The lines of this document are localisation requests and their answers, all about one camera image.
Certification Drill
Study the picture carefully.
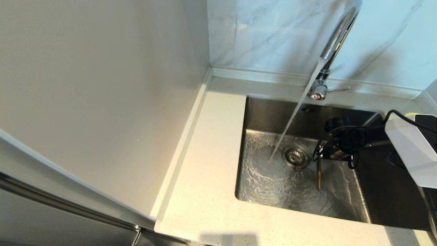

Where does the chrome gooseneck faucet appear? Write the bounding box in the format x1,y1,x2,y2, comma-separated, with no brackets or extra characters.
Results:
306,0,362,101

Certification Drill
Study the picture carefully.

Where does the stainless steel sink basin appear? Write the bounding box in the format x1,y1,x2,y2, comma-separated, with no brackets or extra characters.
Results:
234,96,431,230

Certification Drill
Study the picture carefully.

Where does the round metal drain strainer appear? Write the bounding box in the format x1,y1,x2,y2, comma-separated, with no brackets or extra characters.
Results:
282,146,310,170

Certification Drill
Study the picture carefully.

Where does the running water stream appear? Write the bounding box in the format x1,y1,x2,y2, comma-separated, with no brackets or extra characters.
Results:
269,59,326,161

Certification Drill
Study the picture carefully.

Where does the white appliance side panel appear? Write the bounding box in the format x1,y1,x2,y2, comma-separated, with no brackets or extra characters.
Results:
0,0,213,229

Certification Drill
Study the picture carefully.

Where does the stainless steel appliance door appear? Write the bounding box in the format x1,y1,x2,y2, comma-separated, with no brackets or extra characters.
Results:
0,166,205,246

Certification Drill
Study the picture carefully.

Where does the chrome appliance handle rail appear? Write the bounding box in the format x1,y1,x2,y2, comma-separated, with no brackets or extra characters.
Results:
0,167,141,231

